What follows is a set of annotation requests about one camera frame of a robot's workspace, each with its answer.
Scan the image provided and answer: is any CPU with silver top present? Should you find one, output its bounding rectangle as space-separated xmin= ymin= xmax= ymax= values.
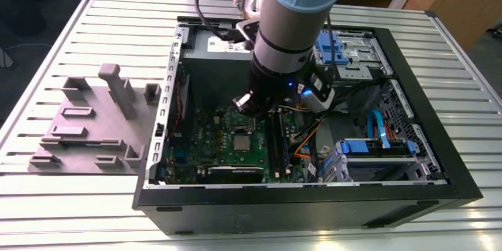
xmin=232 ymin=136 xmax=252 ymax=151

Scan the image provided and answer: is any CPU socket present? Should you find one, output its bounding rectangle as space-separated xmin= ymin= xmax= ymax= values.
xmin=230 ymin=132 xmax=255 ymax=153

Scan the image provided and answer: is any metal socket cover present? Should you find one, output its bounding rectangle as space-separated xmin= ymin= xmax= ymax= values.
xmin=232 ymin=118 xmax=255 ymax=133

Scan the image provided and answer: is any grey power supply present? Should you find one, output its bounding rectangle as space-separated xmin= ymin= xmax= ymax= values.
xmin=180 ymin=29 xmax=259 ymax=108

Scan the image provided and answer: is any black RAM slot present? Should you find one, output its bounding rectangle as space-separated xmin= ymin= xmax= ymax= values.
xmin=275 ymin=109 xmax=286 ymax=176
xmin=266 ymin=109 xmax=276 ymax=176
xmin=271 ymin=109 xmax=282 ymax=176

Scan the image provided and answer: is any black case fan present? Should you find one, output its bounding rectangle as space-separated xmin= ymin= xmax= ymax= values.
xmin=177 ymin=68 xmax=193 ymax=122

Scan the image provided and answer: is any blue plastic drive latch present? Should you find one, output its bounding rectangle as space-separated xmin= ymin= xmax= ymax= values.
xmin=316 ymin=32 xmax=350 ymax=66

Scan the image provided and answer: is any green motherboard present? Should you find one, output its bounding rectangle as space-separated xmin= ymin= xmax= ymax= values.
xmin=160 ymin=105 xmax=315 ymax=184

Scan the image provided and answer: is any silver drive bay cage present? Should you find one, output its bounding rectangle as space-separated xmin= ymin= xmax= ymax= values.
xmin=308 ymin=29 xmax=392 ymax=95

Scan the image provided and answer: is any black graphics card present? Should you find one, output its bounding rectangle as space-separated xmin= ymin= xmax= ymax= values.
xmin=195 ymin=164 xmax=264 ymax=183

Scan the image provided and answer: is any hard disk in blue carrier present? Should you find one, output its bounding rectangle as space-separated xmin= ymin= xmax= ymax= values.
xmin=335 ymin=140 xmax=418 ymax=158

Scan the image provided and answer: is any silver disk bay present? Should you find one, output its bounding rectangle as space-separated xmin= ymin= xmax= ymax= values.
xmin=316 ymin=142 xmax=444 ymax=183

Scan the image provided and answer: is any black open PC case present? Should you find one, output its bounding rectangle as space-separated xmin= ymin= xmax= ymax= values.
xmin=131 ymin=14 xmax=483 ymax=236

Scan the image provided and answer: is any grey parts rack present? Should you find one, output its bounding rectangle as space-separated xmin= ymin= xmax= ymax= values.
xmin=27 ymin=63 xmax=164 ymax=175

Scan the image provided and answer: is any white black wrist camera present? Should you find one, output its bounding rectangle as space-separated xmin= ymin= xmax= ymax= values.
xmin=298 ymin=71 xmax=336 ymax=113

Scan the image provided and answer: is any orange wire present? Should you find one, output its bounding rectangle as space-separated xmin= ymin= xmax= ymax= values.
xmin=292 ymin=138 xmax=315 ymax=161

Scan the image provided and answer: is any black camera cable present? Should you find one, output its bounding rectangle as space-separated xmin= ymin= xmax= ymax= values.
xmin=195 ymin=0 xmax=247 ymax=45
xmin=324 ymin=9 xmax=338 ymax=71

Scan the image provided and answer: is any red black twisted wire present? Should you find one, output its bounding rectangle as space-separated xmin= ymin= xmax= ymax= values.
xmin=173 ymin=82 xmax=183 ymax=130

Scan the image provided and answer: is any blue flat wire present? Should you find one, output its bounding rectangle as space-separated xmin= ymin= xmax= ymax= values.
xmin=366 ymin=109 xmax=392 ymax=149

